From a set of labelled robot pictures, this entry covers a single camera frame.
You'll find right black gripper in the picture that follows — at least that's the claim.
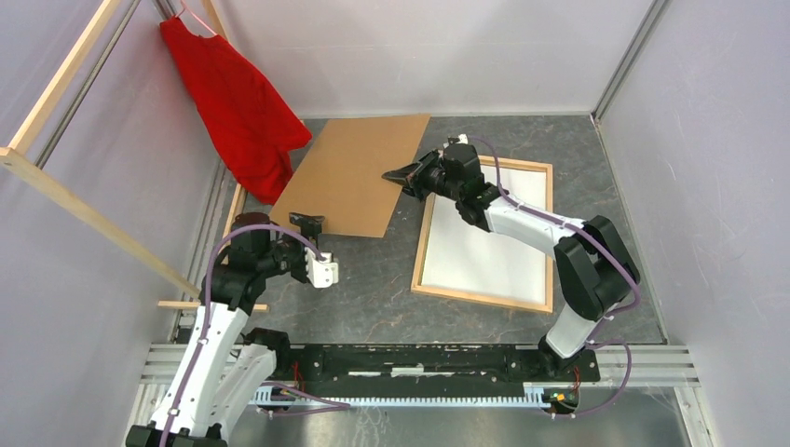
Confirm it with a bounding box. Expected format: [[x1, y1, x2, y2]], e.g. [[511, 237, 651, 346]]
[[383, 148, 462, 202]]

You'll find brown cardboard backing board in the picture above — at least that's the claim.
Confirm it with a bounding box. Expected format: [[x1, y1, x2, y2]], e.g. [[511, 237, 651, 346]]
[[269, 114, 430, 237]]

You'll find printed colour photo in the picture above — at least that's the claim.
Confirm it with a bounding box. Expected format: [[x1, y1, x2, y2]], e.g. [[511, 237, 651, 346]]
[[419, 163, 550, 305]]

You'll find wooden picture frame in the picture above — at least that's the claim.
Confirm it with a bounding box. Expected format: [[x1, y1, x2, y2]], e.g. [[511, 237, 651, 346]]
[[410, 154, 555, 315]]

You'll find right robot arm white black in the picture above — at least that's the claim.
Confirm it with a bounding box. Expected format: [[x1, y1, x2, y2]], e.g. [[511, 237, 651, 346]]
[[382, 138, 642, 380]]

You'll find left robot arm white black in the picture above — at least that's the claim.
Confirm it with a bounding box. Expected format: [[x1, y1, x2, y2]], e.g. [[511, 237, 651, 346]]
[[125, 212, 338, 446]]

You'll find red hanging shirt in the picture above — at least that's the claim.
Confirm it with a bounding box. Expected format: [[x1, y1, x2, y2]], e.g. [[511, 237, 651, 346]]
[[159, 18, 312, 205]]

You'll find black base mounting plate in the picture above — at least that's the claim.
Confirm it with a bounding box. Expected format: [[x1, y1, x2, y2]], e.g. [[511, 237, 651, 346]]
[[270, 344, 601, 399]]

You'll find wooden clothes rack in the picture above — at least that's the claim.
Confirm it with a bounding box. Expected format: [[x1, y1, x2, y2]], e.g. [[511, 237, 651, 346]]
[[0, 0, 273, 314]]

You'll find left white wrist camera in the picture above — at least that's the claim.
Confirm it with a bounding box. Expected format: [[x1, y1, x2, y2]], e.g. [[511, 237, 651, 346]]
[[306, 250, 339, 289]]

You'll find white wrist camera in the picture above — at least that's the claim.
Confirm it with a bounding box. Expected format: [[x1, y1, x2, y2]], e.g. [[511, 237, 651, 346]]
[[306, 250, 339, 289], [443, 134, 469, 148]]

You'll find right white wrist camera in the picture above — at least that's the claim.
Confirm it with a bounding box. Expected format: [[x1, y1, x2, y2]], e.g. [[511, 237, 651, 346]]
[[443, 134, 469, 148]]

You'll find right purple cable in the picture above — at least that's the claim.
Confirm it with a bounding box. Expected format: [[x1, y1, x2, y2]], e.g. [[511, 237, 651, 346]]
[[466, 135, 643, 421]]

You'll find purple cable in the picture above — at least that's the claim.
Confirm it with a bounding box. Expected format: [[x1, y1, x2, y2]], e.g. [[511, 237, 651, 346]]
[[157, 223, 352, 447], [466, 135, 643, 421]]

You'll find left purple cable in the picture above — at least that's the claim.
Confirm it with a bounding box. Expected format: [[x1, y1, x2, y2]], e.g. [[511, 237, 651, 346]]
[[157, 223, 352, 447]]

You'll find aluminium rail base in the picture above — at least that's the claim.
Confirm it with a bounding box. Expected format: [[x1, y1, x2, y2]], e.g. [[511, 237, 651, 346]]
[[121, 340, 718, 446]]

